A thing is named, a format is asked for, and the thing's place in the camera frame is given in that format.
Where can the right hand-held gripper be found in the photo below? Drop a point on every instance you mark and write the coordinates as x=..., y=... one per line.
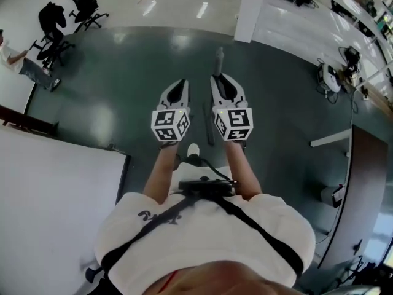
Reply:
x=236, y=121

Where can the person's white shoe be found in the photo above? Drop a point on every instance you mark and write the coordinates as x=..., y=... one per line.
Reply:
x=193, y=149

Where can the person's white t-shirt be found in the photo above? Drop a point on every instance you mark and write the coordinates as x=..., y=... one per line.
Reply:
x=202, y=232

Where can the black office chair with jacket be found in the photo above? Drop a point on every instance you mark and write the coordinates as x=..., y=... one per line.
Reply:
x=52, y=26

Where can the white table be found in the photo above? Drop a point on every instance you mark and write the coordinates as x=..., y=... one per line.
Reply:
x=55, y=210

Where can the black waist device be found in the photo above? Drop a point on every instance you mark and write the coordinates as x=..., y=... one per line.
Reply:
x=204, y=187

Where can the person's right forearm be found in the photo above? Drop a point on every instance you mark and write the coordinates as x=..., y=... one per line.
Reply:
x=241, y=171

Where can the white plank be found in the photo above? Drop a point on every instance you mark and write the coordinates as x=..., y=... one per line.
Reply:
x=330, y=139

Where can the dark red wooden rail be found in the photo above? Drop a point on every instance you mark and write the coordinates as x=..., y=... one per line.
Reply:
x=27, y=118

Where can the person's left forearm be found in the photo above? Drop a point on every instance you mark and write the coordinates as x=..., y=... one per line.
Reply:
x=161, y=174

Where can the dark brown desk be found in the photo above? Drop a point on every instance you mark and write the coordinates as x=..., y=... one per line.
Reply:
x=362, y=180

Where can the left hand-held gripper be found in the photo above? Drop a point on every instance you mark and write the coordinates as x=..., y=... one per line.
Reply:
x=167, y=124

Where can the black tripod stand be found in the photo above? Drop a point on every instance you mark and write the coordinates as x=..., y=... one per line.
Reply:
x=365, y=272

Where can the dark metal bar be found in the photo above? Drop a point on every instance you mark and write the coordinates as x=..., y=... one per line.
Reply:
x=209, y=124

